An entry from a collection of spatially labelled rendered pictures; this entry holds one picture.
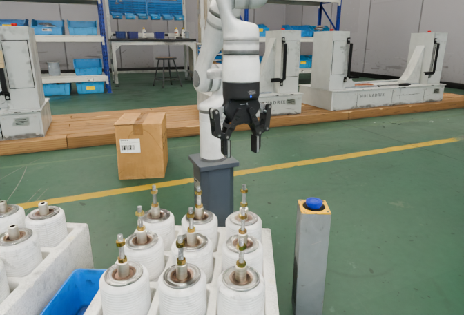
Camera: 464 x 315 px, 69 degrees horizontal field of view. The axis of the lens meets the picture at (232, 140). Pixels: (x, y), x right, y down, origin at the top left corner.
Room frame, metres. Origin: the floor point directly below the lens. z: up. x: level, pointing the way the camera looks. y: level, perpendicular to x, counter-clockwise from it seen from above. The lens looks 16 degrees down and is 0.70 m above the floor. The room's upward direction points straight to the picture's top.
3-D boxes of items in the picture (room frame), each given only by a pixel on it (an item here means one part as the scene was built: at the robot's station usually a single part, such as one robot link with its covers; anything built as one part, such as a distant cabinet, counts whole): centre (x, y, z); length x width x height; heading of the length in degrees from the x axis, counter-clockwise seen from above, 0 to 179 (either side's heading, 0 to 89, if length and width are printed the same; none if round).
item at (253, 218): (0.80, -0.03, 0.25); 0.08 x 0.08 x 0.01
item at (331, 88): (3.66, -1.52, 0.45); 1.51 x 0.57 x 0.74; 112
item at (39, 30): (4.85, 2.50, 0.90); 0.50 x 0.38 x 0.21; 21
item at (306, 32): (6.35, -1.17, 0.90); 0.50 x 0.38 x 0.21; 21
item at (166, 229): (0.81, 0.20, 0.16); 0.10 x 0.10 x 0.18
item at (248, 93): (0.68, -0.02, 0.58); 0.08 x 0.08 x 0.09
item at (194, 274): (0.57, 0.10, 0.25); 0.08 x 0.08 x 0.01
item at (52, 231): (0.83, 0.51, 0.16); 0.10 x 0.10 x 0.18
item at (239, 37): (0.68, -0.01, 0.75); 0.09 x 0.07 x 0.15; 90
